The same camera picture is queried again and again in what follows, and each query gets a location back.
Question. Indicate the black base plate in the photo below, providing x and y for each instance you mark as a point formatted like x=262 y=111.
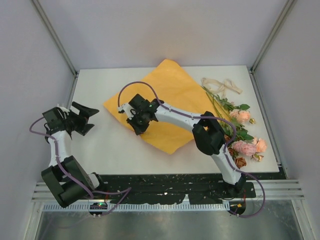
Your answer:
x=169 y=189

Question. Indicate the cream ribbon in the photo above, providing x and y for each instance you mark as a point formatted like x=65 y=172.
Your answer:
x=220 y=88

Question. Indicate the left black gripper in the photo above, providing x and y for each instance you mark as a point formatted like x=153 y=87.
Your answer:
x=85 y=112

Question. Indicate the aluminium corner post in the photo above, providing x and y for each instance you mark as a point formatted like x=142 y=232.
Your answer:
x=53 y=34
x=277 y=26

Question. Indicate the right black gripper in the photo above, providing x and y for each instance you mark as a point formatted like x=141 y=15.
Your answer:
x=138 y=130

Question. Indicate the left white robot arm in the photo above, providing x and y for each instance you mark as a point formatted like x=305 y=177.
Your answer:
x=65 y=178

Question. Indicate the white slotted cable duct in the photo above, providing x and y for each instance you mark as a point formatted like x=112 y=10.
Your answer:
x=97 y=207

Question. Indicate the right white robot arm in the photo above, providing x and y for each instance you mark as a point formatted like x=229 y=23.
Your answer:
x=208 y=134

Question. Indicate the right aluminium corner post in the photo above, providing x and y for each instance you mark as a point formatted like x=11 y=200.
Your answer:
x=277 y=26

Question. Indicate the fake flower bouquet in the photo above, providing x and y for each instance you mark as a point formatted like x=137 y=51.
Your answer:
x=242 y=145

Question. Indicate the left aluminium corner post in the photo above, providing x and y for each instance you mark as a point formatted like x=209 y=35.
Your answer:
x=53 y=34

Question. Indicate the aluminium frame rail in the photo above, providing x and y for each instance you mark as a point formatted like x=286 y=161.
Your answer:
x=286 y=189

